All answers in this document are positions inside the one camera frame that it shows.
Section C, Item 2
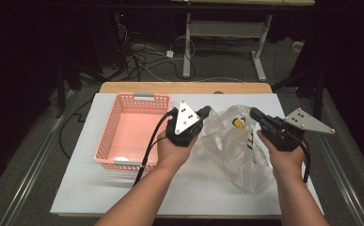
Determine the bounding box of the grey basket label clip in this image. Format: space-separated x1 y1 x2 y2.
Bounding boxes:
113 159 142 168

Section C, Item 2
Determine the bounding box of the person's right hand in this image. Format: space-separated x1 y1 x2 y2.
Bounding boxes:
256 130 307 184

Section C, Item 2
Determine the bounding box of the clear printed plastic bag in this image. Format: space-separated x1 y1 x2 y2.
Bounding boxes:
198 104 277 196

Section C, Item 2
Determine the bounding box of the black metal stand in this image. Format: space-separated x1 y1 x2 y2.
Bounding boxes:
272 67 325 130
55 60 77 120

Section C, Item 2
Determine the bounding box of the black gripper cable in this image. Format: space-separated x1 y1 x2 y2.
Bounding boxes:
299 140 312 185
132 107 178 188

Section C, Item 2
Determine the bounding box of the aluminium floor rail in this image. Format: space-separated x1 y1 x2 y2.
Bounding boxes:
298 93 364 226
0 89 74 226

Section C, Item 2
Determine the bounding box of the black floor cable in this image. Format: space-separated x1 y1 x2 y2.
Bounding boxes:
58 99 93 160

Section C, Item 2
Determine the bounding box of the wooden table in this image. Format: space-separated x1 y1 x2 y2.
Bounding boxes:
51 81 324 220

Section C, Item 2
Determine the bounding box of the person's left hand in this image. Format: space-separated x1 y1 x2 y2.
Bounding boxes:
155 130 199 173

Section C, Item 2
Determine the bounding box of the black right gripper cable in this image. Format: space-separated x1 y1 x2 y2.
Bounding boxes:
299 140 312 185

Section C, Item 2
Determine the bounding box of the pink perforated plastic basket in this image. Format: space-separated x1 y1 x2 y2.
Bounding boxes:
93 92 171 171

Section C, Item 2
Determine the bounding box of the white board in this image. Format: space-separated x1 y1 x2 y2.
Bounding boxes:
49 92 324 218

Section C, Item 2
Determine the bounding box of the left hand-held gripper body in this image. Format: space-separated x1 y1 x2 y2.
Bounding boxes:
165 100 204 148

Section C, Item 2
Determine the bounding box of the white metal desk frame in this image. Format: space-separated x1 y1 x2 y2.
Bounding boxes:
182 12 274 83

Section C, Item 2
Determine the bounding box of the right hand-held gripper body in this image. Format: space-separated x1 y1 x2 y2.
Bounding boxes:
260 107 336 153

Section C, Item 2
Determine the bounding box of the tangle of floor cables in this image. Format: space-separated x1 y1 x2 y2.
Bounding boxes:
115 22 198 83

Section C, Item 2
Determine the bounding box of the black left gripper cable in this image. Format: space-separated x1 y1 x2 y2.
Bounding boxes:
132 107 178 188

